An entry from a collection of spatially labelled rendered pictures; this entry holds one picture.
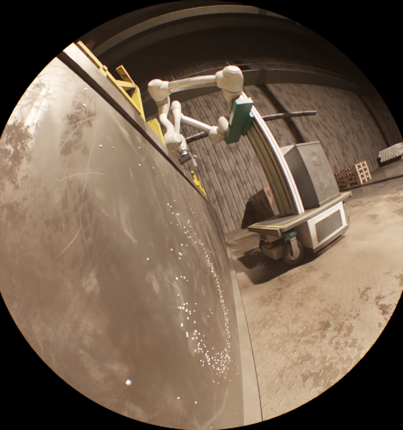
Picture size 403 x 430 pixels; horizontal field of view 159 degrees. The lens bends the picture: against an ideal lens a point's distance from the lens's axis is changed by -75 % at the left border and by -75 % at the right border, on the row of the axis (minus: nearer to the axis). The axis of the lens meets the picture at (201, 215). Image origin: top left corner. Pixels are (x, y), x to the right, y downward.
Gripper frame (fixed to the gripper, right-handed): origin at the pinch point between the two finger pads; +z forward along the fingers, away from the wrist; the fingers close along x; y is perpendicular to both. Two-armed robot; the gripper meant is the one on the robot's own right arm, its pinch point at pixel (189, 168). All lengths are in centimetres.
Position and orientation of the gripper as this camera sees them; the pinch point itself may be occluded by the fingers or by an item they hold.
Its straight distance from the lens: 129.3
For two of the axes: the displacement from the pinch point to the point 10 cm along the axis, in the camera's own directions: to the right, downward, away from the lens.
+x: 8.1, -3.1, -5.0
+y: -4.9, 1.1, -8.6
